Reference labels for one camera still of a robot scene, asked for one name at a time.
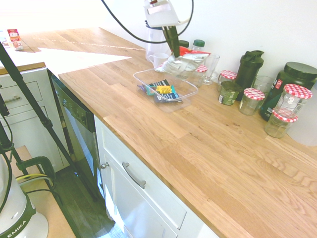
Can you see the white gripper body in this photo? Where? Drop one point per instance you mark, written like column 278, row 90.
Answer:
column 161, row 17

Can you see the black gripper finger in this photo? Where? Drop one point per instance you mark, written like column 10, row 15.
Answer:
column 176, row 43
column 169, row 37

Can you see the red honey BBQ chip bag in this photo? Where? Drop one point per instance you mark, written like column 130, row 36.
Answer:
column 188, row 61

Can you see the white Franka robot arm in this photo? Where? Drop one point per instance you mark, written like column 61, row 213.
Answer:
column 17, row 218

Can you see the clear plastic container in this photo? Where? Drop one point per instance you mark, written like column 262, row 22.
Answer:
column 183, row 86

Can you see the spice jar black lid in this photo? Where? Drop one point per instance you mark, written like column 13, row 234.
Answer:
column 184, row 43

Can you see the clear water pitcher blue lid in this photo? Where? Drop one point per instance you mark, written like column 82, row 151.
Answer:
column 154, row 48

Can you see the clear bottle green lid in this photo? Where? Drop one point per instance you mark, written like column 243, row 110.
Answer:
column 198, row 45

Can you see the white ceramic mug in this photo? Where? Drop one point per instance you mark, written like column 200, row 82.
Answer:
column 161, row 59

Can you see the small jar red checkered lid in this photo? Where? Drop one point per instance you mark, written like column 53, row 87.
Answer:
column 201, row 73

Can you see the black striped snack bar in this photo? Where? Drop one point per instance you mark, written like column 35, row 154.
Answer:
column 158, row 83

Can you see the tall glass mug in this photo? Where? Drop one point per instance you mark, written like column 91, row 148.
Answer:
column 212, row 68

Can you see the teal yellow snack bar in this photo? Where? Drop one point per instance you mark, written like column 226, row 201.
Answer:
column 162, row 90

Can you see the dark blue snack bar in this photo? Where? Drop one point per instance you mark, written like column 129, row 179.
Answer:
column 169, row 98

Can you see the purple snack wrapper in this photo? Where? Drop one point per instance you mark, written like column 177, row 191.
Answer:
column 141, row 88

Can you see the short jar red checkered lid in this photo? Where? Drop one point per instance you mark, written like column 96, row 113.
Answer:
column 226, row 77

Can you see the black shaker bottle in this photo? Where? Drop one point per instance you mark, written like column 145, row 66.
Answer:
column 248, row 72

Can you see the round jar red checkered lid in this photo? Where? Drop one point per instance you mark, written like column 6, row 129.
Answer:
column 251, row 101

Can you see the clear drinking glass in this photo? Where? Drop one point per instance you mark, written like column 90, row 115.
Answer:
column 263, row 83

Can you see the large black protein tub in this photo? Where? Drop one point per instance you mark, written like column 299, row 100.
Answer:
column 294, row 74

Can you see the black steel dishwasher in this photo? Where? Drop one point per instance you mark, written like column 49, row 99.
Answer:
column 79, row 129

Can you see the big jar red checkered lid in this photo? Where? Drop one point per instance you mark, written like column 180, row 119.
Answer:
column 293, row 99

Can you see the faceted jar red checkered lid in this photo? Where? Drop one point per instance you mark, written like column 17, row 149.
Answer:
column 278, row 125

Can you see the silver cabinet knob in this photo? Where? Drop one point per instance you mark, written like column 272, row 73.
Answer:
column 105, row 165

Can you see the red white carton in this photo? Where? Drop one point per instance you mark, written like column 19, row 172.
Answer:
column 15, row 39

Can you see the white drawer cabinet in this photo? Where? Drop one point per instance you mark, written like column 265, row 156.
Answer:
column 29, row 99

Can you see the white cabinet under counter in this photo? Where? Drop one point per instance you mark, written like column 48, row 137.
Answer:
column 138, row 210

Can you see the green clamp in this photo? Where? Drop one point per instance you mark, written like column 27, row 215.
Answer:
column 42, row 161

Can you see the black camera tripod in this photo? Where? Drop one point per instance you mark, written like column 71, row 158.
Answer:
column 27, row 92

